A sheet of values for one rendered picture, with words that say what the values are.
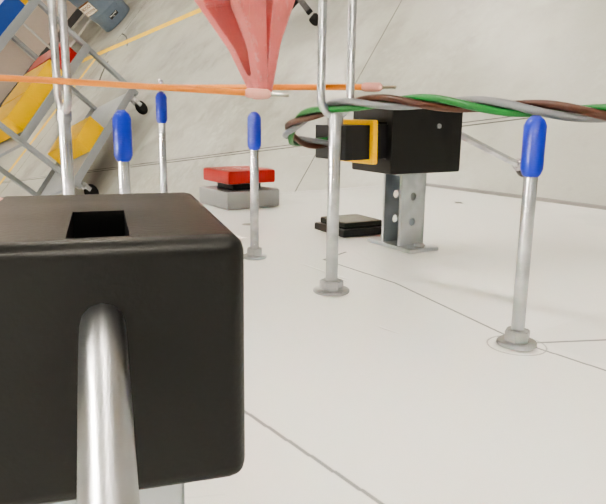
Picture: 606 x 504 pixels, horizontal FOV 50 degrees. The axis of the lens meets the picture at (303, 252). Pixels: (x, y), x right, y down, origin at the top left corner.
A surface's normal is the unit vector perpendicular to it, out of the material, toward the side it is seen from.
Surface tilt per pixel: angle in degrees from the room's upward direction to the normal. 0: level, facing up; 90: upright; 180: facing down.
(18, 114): 90
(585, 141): 0
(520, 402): 49
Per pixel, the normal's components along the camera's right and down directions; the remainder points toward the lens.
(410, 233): 0.51, 0.18
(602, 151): -0.60, -0.56
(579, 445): 0.01, -0.98
